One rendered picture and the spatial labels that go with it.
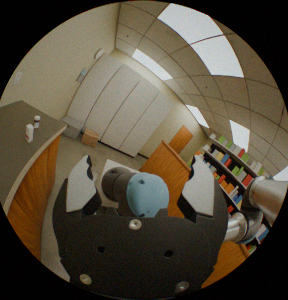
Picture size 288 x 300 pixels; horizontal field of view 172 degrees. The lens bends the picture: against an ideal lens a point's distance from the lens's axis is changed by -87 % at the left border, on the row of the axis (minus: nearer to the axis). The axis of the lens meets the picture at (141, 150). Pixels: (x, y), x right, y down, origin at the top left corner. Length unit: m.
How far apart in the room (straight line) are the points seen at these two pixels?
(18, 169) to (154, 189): 0.54
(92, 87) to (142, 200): 2.56
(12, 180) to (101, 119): 2.43
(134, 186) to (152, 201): 0.06
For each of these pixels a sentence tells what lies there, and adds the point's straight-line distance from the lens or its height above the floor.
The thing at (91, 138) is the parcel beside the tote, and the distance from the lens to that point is 2.44.
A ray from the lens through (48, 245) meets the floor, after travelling 1.35.
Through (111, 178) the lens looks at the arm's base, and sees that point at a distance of 0.34.
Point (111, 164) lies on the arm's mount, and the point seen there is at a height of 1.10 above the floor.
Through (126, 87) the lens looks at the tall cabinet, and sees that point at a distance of 2.57.
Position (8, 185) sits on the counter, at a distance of 0.50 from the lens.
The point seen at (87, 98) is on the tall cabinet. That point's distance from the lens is 2.63.
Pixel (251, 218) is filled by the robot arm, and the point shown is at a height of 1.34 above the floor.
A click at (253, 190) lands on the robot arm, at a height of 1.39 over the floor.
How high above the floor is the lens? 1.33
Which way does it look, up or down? 17 degrees down
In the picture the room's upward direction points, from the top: 38 degrees clockwise
